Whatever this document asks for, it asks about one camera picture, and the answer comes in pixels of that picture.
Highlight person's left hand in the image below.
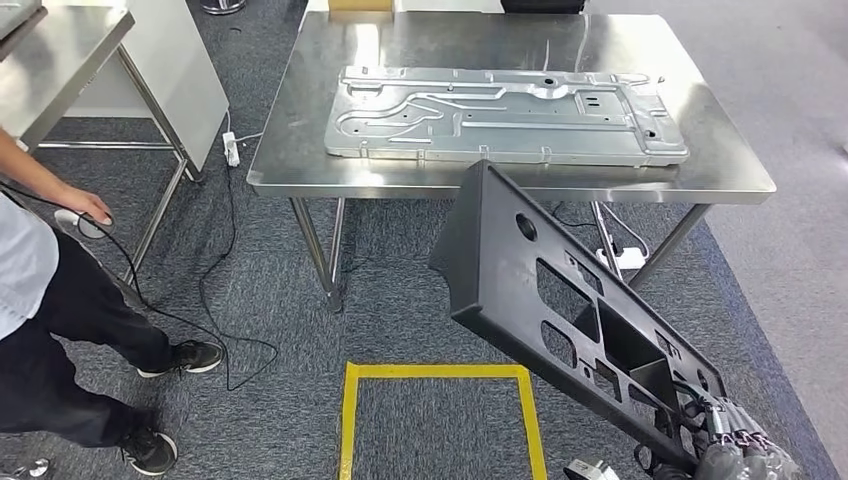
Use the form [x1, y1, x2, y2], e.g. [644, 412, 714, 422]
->
[56, 187, 115, 227]

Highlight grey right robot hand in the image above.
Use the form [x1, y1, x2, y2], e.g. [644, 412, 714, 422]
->
[688, 394, 800, 480]

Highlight steel side table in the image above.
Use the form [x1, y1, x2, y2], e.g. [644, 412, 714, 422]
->
[0, 0, 200, 287]

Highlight black power cable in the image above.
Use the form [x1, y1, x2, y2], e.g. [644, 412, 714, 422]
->
[197, 164, 241, 339]

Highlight stamped metal plate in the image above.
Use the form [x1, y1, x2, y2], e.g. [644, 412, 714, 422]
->
[323, 64, 690, 168]

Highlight round handheld stop button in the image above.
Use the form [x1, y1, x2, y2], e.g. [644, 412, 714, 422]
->
[54, 208, 115, 241]

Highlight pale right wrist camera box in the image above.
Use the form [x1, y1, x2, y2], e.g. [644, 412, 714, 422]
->
[563, 458, 621, 480]

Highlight stainless steel workbench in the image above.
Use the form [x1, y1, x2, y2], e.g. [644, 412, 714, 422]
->
[246, 6, 778, 314]

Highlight person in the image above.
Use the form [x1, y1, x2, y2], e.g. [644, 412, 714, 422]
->
[0, 125, 227, 478]

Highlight white power strip cable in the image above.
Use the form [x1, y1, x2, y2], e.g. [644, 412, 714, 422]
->
[225, 109, 265, 144]

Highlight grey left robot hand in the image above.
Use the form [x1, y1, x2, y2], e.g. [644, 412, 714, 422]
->
[0, 458, 51, 480]

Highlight black plastic panel part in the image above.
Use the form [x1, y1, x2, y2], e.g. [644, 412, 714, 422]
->
[429, 158, 730, 475]

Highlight black zip case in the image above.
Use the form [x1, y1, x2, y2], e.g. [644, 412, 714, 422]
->
[500, 0, 588, 16]

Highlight brown cardboard box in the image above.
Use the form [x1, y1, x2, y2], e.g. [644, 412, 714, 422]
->
[327, 0, 393, 13]

